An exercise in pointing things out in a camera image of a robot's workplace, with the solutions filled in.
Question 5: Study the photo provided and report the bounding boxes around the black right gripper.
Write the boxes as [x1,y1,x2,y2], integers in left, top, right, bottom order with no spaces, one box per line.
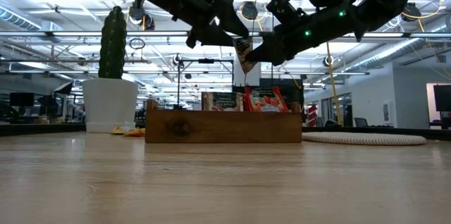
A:
[245,4,357,67]

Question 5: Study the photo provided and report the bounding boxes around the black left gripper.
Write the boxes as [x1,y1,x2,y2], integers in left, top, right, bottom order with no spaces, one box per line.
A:
[142,0,250,49]

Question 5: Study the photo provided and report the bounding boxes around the red tea packet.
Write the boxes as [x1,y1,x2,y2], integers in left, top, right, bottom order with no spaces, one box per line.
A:
[244,86,289,113]

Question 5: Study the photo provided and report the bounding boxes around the wooden three-compartment tray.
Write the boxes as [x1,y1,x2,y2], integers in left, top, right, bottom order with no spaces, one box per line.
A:
[144,99,303,144]

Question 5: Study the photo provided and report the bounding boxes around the yellow tea packet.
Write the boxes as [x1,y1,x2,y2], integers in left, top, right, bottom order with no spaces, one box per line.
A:
[123,127,146,137]

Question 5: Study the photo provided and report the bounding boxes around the white building pillar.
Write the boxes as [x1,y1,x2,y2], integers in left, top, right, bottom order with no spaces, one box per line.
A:
[234,62,261,87]

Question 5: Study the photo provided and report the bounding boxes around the red white striped object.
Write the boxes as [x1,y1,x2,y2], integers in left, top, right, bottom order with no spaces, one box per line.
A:
[307,104,319,128]

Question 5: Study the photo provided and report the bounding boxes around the green cactus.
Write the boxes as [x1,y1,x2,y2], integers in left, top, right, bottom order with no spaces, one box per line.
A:
[97,5,128,80]

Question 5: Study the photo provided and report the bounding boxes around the round woven placemat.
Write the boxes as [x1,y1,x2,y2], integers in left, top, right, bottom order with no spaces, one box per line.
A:
[302,131,427,147]

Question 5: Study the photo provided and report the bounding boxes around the white hexagonal plant pot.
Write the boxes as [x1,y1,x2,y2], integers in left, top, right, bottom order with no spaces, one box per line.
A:
[81,77,140,134]

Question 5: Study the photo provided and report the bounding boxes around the black tilted monitor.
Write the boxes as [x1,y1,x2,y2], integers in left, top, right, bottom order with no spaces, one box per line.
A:
[53,81,74,96]

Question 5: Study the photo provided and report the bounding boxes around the black desk monitor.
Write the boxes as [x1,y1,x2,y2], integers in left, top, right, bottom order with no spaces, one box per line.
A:
[9,92,35,108]

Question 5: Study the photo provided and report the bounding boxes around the black hanging cable with coil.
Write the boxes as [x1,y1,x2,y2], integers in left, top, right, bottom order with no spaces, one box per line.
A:
[270,0,275,89]

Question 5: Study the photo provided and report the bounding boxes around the black ceiling cable reel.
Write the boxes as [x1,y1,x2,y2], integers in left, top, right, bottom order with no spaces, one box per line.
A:
[128,1,156,31]
[400,1,424,23]
[241,1,259,21]

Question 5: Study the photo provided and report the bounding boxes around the black metal stand frame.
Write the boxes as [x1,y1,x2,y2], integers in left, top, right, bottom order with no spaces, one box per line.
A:
[175,58,235,109]

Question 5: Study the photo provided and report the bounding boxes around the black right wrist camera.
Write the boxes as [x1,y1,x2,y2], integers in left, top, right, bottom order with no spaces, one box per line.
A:
[266,0,307,27]

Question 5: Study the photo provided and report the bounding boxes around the yellow hanging cable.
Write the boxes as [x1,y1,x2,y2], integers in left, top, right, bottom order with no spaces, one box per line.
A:
[326,42,342,126]

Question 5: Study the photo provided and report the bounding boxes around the hanging black cable loop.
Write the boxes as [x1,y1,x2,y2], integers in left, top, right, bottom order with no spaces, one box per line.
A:
[128,37,147,51]

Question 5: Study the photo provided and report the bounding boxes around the silver ventilation duct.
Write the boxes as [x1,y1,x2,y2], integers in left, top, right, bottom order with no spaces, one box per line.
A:
[347,37,427,73]

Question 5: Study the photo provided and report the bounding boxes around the black wall monitor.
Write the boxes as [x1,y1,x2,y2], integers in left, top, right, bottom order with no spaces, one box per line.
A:
[433,85,451,113]

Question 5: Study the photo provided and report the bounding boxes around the black aluminium table frame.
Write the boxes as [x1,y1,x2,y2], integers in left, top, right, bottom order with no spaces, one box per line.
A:
[0,122,451,141]

